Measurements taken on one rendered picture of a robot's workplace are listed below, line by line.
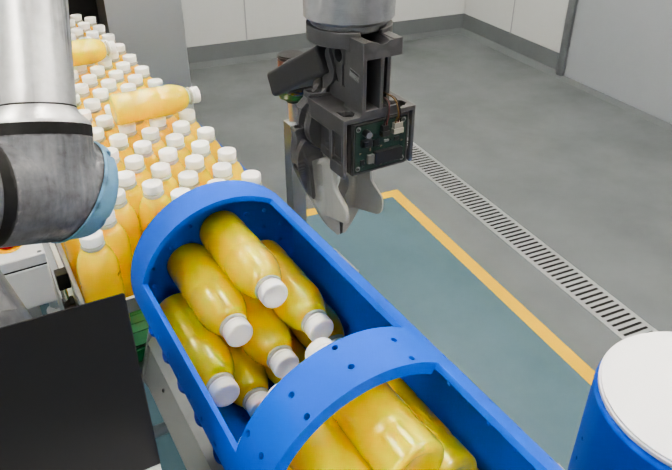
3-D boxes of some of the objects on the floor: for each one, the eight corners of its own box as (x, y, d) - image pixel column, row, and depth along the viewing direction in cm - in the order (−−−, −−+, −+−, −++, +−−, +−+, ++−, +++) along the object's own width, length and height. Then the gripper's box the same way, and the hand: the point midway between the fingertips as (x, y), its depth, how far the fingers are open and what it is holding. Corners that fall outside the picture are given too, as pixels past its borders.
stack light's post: (302, 445, 209) (289, 125, 151) (296, 437, 212) (282, 119, 154) (313, 440, 210) (305, 122, 153) (307, 432, 213) (297, 116, 156)
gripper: (332, 45, 48) (332, 279, 59) (431, 28, 52) (414, 250, 63) (280, 18, 54) (289, 234, 65) (372, 5, 58) (366, 210, 69)
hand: (335, 217), depth 66 cm, fingers closed
